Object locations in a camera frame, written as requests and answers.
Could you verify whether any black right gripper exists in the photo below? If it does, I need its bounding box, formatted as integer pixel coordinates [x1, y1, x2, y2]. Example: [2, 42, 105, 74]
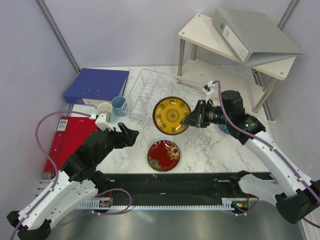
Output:
[180, 99, 231, 128]

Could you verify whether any clear plastic bin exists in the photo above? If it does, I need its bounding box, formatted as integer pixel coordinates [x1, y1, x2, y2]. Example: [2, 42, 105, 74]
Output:
[267, 114, 320, 180]

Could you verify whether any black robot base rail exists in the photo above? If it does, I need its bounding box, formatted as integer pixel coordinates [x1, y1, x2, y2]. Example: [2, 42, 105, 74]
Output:
[91, 170, 256, 206]

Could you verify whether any blue triangle patterned bowl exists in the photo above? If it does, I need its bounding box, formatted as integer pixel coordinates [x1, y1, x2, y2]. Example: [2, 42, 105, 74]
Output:
[218, 124, 231, 135]

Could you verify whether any white slotted cable duct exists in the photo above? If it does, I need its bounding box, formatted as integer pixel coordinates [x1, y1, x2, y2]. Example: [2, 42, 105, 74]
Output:
[75, 198, 249, 211]

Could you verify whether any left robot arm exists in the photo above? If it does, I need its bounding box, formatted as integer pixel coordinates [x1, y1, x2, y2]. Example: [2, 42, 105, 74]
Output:
[7, 122, 139, 240]

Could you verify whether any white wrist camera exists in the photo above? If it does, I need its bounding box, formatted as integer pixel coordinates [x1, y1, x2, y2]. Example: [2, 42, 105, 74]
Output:
[89, 112, 114, 131]
[203, 81, 217, 101]

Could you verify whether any red ring binder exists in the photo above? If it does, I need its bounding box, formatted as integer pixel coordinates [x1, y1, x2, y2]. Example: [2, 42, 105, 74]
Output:
[49, 116, 98, 169]

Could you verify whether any black lacquer plate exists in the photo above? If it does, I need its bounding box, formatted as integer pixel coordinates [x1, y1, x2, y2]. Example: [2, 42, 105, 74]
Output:
[148, 159, 181, 172]

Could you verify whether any grey ring binder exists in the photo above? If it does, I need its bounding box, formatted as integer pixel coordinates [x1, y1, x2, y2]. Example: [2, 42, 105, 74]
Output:
[212, 7, 303, 67]

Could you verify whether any red and gold lacquer bowl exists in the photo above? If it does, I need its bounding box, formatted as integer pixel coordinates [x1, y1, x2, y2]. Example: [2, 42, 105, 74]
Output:
[147, 140, 181, 172]

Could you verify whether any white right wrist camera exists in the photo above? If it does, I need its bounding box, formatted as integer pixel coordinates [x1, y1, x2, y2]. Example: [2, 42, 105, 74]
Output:
[203, 81, 217, 101]

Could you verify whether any light blue ceramic mug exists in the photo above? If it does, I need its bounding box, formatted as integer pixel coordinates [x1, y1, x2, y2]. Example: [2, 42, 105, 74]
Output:
[94, 102, 113, 119]

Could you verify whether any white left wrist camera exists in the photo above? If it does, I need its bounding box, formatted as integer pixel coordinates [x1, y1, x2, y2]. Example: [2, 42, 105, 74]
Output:
[89, 112, 114, 131]

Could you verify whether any blue ring binder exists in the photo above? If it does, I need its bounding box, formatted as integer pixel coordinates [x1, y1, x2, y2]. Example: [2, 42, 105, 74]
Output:
[63, 68, 130, 106]

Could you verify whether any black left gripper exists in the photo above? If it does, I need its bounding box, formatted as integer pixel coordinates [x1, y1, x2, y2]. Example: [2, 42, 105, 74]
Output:
[95, 122, 139, 164]

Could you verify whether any white wire dish rack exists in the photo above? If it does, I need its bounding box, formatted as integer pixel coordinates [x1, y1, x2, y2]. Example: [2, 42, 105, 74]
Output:
[121, 69, 211, 137]

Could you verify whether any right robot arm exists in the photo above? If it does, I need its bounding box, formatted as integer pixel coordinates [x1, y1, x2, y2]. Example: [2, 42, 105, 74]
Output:
[181, 90, 320, 224]

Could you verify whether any yellow patterned dark-rimmed plate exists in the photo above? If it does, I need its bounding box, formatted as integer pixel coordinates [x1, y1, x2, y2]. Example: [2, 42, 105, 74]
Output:
[152, 96, 191, 136]

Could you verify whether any light blue plastic cup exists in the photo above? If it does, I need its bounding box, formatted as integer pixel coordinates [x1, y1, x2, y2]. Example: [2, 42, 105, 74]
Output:
[111, 96, 127, 117]

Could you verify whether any white two-tier shelf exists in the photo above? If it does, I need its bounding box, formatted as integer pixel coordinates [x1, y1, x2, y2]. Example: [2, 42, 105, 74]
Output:
[177, 14, 295, 114]

